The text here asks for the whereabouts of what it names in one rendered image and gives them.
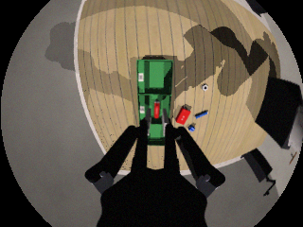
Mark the green three-compartment bin rack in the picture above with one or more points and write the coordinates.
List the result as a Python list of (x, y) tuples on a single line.
[(157, 77)]

